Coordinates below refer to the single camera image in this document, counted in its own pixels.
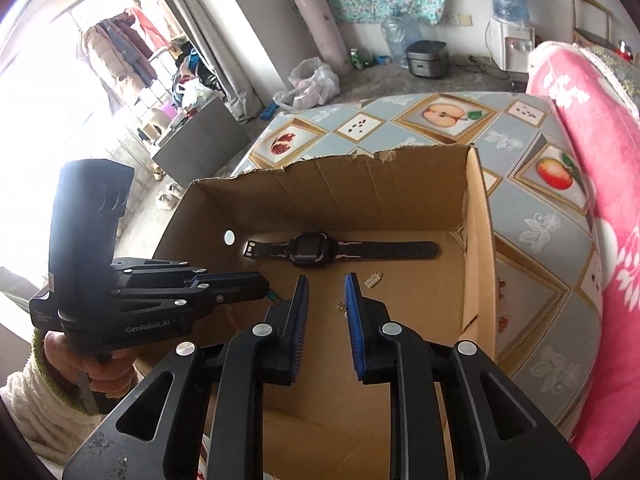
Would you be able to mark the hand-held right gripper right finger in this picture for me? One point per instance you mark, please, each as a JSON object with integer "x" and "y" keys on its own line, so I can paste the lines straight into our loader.
{"x": 355, "y": 320}

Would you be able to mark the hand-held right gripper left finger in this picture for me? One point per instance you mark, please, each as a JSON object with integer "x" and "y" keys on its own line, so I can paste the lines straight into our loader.
{"x": 300, "y": 310}

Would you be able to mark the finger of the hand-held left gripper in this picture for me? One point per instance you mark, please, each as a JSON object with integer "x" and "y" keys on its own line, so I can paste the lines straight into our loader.
{"x": 165, "y": 305}
{"x": 225, "y": 279}

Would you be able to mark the brown cardboard box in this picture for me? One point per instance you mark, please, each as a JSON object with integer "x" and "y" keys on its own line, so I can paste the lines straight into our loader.
{"x": 400, "y": 300}

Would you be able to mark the black smart watch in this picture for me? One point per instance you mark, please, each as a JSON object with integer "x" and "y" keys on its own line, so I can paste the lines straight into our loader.
{"x": 310, "y": 250}

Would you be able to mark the person's left forearm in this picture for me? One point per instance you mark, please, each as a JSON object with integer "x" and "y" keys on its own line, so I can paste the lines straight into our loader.
{"x": 35, "y": 410}

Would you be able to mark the person's left hand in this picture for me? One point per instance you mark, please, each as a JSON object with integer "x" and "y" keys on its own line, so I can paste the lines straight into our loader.
{"x": 60, "y": 360}

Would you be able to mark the small gold earring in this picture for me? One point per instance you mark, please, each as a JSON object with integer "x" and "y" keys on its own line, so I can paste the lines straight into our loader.
{"x": 341, "y": 306}

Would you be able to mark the small silver rectangular charm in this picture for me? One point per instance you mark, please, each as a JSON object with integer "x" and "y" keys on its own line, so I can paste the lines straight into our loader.
{"x": 374, "y": 279}

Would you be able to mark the beige shoe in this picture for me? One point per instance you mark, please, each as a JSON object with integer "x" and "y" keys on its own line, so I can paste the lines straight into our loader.
{"x": 158, "y": 173}
{"x": 164, "y": 200}
{"x": 176, "y": 191}

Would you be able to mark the grey cabinet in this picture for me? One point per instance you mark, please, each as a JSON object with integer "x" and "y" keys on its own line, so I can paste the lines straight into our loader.
{"x": 200, "y": 145}

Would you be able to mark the hanging coats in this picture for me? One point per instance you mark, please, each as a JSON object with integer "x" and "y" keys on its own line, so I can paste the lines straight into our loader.
{"x": 115, "y": 50}

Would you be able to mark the pile of bags and clothes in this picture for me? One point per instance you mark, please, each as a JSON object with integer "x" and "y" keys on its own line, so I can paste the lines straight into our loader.
{"x": 195, "y": 80}

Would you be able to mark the white plastic bag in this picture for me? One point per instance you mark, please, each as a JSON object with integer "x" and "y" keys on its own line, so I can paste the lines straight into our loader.
{"x": 310, "y": 87}

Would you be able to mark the grey curtain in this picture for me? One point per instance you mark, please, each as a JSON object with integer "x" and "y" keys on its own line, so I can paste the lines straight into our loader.
{"x": 225, "y": 25}

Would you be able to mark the green drink can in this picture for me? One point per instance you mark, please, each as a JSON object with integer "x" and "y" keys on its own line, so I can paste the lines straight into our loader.
{"x": 356, "y": 59}

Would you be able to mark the pink rolled mat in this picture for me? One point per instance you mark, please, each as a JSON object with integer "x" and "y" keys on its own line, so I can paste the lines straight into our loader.
{"x": 322, "y": 30}

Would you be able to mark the grey rice cooker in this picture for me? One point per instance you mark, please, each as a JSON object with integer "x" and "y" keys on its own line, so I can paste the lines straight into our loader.
{"x": 427, "y": 60}

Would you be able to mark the empty clear water jug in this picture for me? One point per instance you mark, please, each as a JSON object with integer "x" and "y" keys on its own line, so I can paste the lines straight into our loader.
{"x": 400, "y": 35}

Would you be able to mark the pink floral blanket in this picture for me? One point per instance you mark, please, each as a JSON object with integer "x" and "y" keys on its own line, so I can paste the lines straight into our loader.
{"x": 600, "y": 160}

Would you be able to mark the white water dispenser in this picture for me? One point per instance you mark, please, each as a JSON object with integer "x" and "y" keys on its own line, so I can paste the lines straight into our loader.
{"x": 510, "y": 45}

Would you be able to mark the grey patterned cushion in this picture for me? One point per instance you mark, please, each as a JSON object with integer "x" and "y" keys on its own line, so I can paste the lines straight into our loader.
{"x": 605, "y": 62}

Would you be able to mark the white wall socket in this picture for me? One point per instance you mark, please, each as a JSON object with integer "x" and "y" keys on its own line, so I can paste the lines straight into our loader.
{"x": 460, "y": 20}

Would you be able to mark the wooden chair frame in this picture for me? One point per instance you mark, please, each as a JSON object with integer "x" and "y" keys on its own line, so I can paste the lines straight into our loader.
{"x": 592, "y": 2}

